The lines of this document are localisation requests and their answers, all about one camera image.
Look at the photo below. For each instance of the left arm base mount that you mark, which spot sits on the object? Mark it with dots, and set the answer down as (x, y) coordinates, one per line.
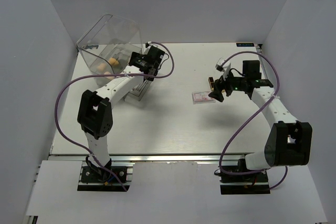
(89, 180)

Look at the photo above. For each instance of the black gold lipstick left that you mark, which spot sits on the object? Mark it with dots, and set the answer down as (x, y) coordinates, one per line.
(211, 83)

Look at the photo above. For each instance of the pink clear eyelash box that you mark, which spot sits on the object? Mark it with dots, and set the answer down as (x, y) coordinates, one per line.
(202, 97)

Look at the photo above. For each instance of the clear false eyelash case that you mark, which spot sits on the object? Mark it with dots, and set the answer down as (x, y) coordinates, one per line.
(139, 89)

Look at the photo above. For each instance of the beige teardrop makeup sponge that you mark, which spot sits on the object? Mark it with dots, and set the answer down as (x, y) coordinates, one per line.
(108, 75)

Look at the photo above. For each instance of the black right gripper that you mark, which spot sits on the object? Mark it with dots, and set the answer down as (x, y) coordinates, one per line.
(219, 85)

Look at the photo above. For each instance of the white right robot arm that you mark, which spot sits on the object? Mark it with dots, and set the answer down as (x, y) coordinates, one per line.
(289, 140)

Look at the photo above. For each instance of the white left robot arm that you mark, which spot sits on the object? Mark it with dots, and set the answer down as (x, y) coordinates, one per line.
(95, 111)

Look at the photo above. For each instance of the clear acrylic makeup organizer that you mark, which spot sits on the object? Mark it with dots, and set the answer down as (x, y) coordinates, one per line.
(112, 50)

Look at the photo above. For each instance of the beige gourd makeup sponge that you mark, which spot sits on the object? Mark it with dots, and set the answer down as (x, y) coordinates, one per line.
(104, 68)

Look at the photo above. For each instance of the blue table label sticker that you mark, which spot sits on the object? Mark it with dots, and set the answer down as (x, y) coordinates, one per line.
(244, 44)

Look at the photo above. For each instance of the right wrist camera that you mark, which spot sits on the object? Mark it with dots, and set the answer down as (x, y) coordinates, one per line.
(223, 66)

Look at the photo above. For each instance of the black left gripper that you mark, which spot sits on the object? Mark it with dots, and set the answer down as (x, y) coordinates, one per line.
(136, 55)

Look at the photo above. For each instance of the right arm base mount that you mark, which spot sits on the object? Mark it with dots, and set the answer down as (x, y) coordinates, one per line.
(253, 184)

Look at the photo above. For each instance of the black gold lipstick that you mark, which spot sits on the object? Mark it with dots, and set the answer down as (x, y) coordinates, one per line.
(211, 83)
(222, 90)

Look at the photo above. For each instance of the black gold lipstick right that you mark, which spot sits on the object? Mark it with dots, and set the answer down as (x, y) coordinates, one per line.
(222, 90)

